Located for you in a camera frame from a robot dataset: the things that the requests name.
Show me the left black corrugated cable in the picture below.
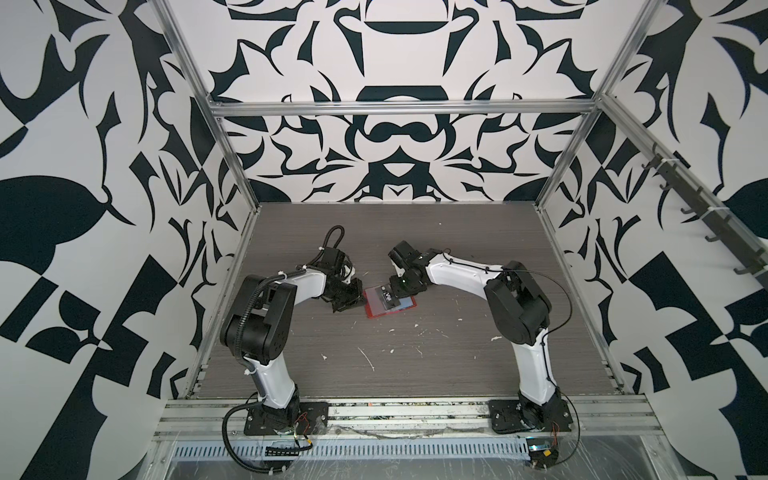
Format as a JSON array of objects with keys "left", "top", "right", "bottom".
[{"left": 220, "top": 398, "right": 301, "bottom": 475}]

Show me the black VIP credit card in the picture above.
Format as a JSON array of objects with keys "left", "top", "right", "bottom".
[{"left": 377, "top": 286, "right": 414, "bottom": 312}]

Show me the white slotted cable duct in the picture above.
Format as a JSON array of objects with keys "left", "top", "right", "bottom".
[{"left": 173, "top": 438, "right": 529, "bottom": 461}]

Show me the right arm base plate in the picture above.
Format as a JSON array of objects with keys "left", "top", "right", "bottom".
[{"left": 487, "top": 396, "right": 573, "bottom": 434}]

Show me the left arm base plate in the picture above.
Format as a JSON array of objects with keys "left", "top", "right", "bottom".
[{"left": 244, "top": 401, "right": 330, "bottom": 436}]

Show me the red leather card holder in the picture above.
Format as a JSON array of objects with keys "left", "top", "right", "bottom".
[{"left": 364, "top": 285, "right": 417, "bottom": 319}]

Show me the green circuit board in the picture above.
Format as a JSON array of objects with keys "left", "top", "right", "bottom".
[{"left": 526, "top": 437, "right": 559, "bottom": 470}]

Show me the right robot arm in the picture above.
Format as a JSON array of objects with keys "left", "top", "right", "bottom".
[{"left": 389, "top": 241, "right": 573, "bottom": 434}]

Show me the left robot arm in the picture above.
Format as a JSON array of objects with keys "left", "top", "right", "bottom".
[{"left": 219, "top": 247, "right": 365, "bottom": 430}]

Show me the wall hook rack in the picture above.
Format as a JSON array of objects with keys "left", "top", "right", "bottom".
[{"left": 641, "top": 143, "right": 767, "bottom": 289}]

